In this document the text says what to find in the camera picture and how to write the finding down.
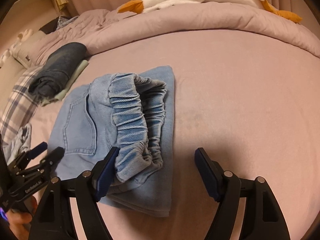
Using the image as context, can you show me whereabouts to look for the light blue denim pants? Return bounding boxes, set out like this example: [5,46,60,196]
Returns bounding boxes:
[48,66,175,217]

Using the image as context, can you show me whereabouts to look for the left hand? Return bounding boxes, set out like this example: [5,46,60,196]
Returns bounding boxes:
[6,196,38,240]

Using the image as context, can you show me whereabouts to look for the folded light blue shorts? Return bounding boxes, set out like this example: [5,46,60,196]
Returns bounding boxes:
[3,124,32,164]

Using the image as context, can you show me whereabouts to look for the plaid pillow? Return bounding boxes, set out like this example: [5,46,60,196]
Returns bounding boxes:
[1,67,42,146]

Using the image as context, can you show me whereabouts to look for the folded light green garment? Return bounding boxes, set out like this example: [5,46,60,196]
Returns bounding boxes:
[40,60,89,106]

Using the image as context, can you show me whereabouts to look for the folded dark denim jeans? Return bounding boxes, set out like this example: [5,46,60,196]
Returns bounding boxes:
[28,42,87,102]

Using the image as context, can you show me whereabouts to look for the beige pillow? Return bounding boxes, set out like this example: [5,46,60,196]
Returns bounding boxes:
[12,31,47,69]

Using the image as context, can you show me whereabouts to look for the small white plush toy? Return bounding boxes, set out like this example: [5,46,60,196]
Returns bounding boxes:
[0,29,34,68]

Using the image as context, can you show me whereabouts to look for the dark clothes by headboard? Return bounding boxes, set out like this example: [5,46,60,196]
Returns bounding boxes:
[39,16,79,34]

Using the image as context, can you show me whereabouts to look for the wooden shelf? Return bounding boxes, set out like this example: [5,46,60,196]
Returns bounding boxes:
[8,0,71,16]

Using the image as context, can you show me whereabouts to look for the pink-purple comforter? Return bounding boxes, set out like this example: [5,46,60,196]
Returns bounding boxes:
[28,2,319,66]

